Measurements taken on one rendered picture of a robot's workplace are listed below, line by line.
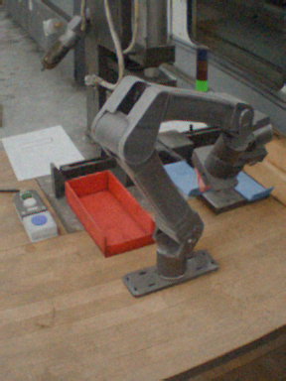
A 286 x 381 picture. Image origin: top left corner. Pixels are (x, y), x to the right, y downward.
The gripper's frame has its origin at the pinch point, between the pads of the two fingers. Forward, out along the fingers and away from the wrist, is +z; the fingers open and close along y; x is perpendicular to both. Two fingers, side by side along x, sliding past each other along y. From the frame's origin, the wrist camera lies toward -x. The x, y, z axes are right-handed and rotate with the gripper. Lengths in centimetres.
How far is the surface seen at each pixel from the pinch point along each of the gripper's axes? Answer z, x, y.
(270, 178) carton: 6.6, -24.6, 0.7
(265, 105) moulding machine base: 35, -64, 41
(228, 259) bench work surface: 2.1, 0.3, -17.0
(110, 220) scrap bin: 14.7, 17.3, 4.0
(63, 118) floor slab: 225, -54, 181
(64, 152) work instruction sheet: 35, 16, 37
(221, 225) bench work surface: 7.9, -5.2, -7.2
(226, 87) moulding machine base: 52, -65, 63
